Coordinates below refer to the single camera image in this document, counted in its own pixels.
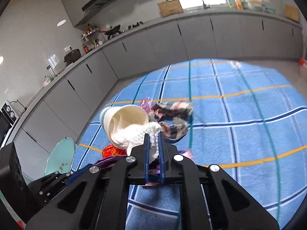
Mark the gas stove burner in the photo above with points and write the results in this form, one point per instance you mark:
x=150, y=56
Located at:
x=135, y=25

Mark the pink floor bucket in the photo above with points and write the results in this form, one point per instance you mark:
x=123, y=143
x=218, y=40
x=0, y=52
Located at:
x=303, y=68

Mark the pink clear plastic bag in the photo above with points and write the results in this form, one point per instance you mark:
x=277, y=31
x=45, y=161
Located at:
x=147, y=105

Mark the white microwave oven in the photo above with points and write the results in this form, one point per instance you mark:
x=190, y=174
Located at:
x=9, y=118

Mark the white paper cup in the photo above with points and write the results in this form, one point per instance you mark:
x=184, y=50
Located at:
x=115, y=118

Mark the black wok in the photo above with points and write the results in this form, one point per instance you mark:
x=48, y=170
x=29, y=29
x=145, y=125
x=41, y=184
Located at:
x=113, y=31

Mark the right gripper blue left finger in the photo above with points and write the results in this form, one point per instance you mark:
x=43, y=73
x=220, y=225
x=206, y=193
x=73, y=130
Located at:
x=146, y=160

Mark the black lidded pot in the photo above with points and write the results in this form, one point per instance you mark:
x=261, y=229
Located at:
x=72, y=56

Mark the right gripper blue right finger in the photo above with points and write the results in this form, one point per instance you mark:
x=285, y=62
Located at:
x=161, y=157

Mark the stacked plastic basins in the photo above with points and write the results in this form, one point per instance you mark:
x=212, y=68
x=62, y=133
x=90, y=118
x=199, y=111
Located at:
x=258, y=5

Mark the small wooden board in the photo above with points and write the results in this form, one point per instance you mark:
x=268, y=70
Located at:
x=292, y=13

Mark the spice rack with bottles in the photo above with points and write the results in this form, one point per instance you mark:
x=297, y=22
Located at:
x=91, y=38

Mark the grey lower cabinets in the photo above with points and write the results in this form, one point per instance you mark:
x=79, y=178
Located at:
x=65, y=105

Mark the white rice cooker pot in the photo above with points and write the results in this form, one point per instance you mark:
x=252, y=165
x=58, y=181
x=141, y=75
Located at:
x=48, y=80

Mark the red orange plastic bag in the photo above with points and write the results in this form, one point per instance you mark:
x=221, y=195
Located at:
x=111, y=151

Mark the green detergent bottle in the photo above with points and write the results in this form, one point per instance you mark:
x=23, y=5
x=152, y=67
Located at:
x=230, y=4

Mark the white knitted cloth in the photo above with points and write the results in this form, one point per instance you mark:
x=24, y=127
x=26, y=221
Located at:
x=134, y=135

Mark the yellow dish soap bottle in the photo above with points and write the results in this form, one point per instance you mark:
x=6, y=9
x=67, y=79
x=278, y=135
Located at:
x=238, y=4

